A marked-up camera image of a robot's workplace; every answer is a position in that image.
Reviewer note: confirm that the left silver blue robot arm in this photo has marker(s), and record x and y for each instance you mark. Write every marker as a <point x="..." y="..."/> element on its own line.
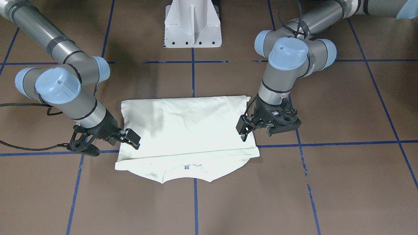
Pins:
<point x="292" y="54"/>

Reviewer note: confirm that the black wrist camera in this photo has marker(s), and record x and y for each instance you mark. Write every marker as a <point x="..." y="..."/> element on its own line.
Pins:
<point x="282" y="118"/>
<point x="81" y="142"/>

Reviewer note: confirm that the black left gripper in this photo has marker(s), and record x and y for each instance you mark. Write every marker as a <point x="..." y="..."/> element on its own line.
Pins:
<point x="260" y="111"/>

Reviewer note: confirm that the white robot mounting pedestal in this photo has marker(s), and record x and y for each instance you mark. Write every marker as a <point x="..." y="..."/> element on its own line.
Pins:
<point x="192" y="24"/>

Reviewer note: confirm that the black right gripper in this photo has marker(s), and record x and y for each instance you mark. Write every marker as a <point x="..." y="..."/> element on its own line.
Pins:
<point x="105" y="128"/>

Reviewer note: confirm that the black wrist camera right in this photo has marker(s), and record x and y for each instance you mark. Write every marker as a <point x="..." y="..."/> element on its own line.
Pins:
<point x="81" y="142"/>

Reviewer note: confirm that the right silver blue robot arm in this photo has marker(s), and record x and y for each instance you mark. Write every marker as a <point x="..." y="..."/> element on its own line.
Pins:
<point x="64" y="86"/>

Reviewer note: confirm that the cream long-sleeve cat shirt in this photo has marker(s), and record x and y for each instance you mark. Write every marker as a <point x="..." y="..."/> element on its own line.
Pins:
<point x="185" y="138"/>

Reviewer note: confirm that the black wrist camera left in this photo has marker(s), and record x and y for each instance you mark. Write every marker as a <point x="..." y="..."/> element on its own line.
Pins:
<point x="282" y="118"/>

